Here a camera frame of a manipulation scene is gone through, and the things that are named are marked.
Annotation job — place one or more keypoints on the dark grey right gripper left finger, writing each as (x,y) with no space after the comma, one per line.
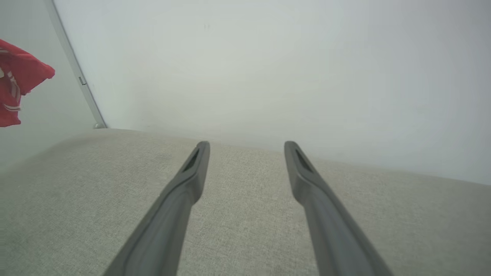
(168,230)

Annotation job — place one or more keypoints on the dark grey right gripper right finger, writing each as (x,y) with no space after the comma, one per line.
(333,237)

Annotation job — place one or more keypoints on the red and white jersey garment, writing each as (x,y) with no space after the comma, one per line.
(27,71)

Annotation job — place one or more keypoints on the grey metal wall strip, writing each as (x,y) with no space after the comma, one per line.
(73,57)

